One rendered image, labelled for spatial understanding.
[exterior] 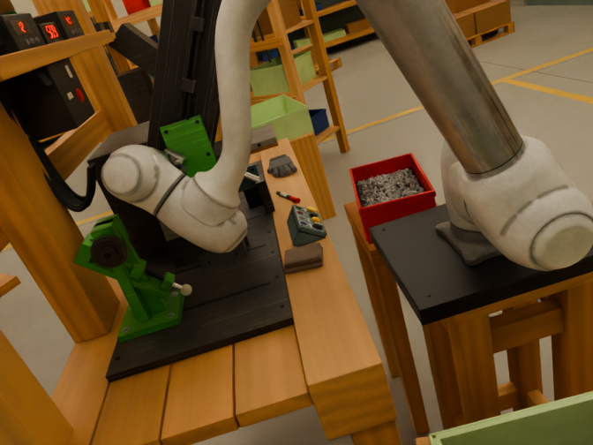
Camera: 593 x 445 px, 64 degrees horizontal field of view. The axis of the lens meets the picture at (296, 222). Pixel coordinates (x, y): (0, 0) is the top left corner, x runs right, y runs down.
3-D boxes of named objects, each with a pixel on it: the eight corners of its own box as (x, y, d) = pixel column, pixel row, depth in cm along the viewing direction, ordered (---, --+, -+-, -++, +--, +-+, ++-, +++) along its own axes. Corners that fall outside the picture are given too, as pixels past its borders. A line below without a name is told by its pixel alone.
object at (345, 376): (296, 167, 224) (288, 137, 217) (398, 419, 89) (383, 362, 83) (268, 176, 224) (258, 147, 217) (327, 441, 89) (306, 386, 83)
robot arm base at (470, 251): (495, 201, 120) (493, 181, 118) (550, 240, 100) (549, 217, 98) (427, 223, 120) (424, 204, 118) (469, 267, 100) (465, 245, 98)
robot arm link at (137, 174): (108, 176, 98) (162, 212, 100) (78, 184, 83) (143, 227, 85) (138, 132, 97) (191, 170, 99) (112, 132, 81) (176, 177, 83)
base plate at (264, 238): (262, 163, 200) (260, 159, 199) (295, 324, 101) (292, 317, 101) (168, 194, 200) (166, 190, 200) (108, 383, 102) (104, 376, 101)
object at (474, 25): (478, 32, 744) (473, -19, 711) (514, 32, 674) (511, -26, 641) (411, 56, 724) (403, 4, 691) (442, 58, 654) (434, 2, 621)
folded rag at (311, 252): (284, 275, 116) (281, 265, 114) (286, 258, 123) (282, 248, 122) (324, 267, 114) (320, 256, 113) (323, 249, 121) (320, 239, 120)
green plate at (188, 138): (228, 186, 138) (204, 116, 134) (225, 189, 130) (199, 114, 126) (191, 197, 138) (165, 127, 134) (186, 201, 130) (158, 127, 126)
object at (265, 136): (273, 132, 155) (271, 124, 154) (279, 146, 141) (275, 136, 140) (161, 169, 156) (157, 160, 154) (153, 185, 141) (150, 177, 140)
